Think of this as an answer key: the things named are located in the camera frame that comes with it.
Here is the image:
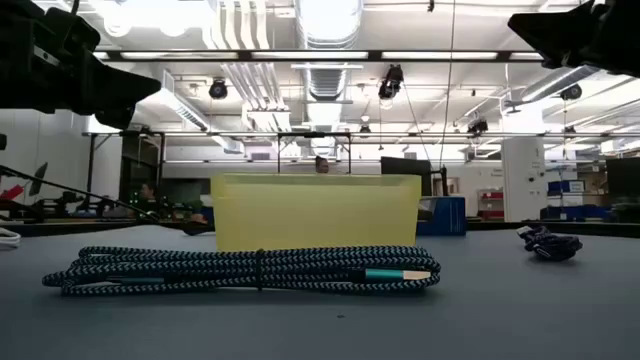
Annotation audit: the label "thin black hanging cable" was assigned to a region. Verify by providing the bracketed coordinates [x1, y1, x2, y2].
[438, 0, 457, 170]

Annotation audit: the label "dark braided USB cable bundle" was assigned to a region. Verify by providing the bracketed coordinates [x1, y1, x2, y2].
[516, 224, 584, 263]

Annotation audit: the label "small black background frame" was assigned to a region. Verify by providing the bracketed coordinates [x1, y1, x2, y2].
[276, 131, 353, 175]

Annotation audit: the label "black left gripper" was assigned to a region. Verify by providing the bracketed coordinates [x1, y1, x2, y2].
[0, 0, 163, 131]

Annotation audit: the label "yellow translucent plastic bin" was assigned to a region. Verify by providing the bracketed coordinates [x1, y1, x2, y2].
[209, 172, 423, 253]

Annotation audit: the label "black overhead camera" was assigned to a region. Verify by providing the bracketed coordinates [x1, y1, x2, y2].
[378, 63, 405, 101]

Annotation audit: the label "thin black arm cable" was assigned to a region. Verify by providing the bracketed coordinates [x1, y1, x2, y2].
[0, 165, 162, 224]

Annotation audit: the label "red black background robot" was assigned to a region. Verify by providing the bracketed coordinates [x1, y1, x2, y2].
[0, 161, 50, 221]

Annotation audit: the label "blue storage crate row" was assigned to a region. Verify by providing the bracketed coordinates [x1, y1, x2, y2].
[539, 204, 612, 222]

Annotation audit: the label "shelf with red bins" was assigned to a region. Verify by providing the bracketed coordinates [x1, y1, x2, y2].
[477, 188, 505, 221]

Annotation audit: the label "white cable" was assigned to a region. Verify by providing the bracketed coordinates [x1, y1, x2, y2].
[0, 227, 23, 250]

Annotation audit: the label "silver ventilation duct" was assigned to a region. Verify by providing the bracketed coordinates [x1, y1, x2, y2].
[293, 0, 365, 157]

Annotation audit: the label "black background robot arms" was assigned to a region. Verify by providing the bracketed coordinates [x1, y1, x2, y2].
[39, 189, 121, 219]

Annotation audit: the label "teal black braided USB cable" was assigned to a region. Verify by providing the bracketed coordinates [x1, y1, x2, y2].
[42, 244, 442, 297]

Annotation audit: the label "black computer monitor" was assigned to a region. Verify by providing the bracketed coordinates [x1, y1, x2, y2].
[606, 157, 640, 199]
[380, 156, 433, 197]

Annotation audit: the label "blue cardboard box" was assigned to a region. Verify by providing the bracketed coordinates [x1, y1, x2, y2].
[416, 195, 467, 237]

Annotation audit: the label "black background gantry frame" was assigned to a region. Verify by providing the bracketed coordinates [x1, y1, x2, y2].
[82, 129, 640, 204]

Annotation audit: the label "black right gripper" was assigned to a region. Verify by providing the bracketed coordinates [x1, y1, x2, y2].
[507, 0, 640, 79]

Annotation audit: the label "blue storage bin with label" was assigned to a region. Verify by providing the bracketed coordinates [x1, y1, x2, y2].
[547, 179, 586, 194]

